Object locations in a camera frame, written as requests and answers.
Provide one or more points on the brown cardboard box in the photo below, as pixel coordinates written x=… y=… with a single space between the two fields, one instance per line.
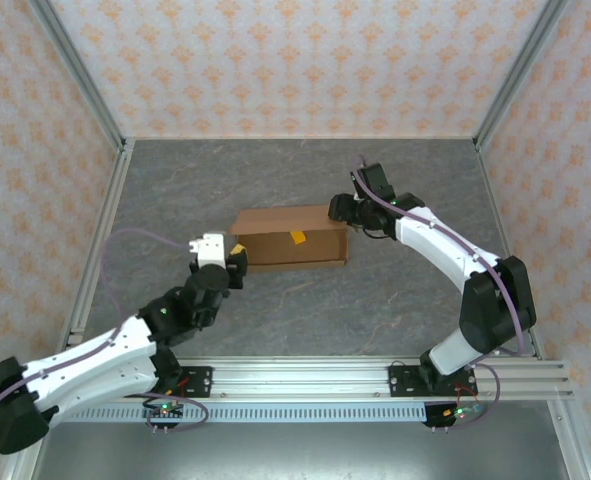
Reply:
x=275 y=250

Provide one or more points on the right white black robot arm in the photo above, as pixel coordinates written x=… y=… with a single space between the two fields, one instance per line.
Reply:
x=440 y=245

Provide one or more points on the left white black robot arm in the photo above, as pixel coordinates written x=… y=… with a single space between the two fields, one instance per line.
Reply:
x=100 y=370

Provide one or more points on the yellow sticker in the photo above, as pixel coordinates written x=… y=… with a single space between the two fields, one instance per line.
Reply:
x=298 y=237

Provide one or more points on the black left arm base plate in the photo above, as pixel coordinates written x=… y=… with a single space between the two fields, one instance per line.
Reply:
x=200 y=380

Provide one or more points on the aluminium side rail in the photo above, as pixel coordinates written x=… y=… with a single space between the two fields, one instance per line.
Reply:
x=505 y=235
x=100 y=235

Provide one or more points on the long aluminium mounting rail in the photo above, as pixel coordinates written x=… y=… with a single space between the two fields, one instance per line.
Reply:
x=300 y=380

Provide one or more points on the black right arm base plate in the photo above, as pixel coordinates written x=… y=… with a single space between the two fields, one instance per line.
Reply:
x=400 y=380

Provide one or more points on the aluminium frame post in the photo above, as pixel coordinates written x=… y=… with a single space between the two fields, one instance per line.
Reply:
x=520 y=70
x=80 y=70

